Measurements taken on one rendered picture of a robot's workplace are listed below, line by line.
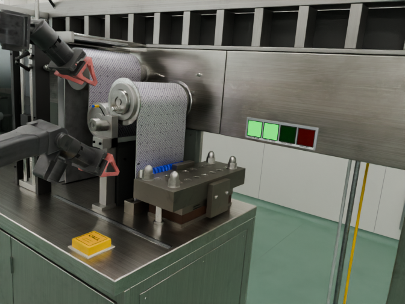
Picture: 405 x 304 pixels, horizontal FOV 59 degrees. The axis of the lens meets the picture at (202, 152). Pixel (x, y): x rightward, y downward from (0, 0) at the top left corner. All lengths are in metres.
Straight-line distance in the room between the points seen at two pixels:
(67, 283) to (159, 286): 0.25
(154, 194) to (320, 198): 2.82
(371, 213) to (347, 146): 2.53
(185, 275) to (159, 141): 0.44
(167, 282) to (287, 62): 0.74
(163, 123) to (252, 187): 2.88
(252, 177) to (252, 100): 2.78
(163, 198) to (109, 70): 0.54
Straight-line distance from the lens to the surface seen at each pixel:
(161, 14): 1.53
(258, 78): 1.23
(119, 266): 0.90
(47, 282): 1.17
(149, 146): 1.18
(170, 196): 1.01
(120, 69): 1.38
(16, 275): 1.33
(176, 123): 1.26
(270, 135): 1.21
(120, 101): 1.14
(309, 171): 3.71
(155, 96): 1.17
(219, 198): 1.16
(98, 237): 0.99
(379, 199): 3.59
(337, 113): 1.13
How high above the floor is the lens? 1.36
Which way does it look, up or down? 12 degrees down
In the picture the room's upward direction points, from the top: 4 degrees clockwise
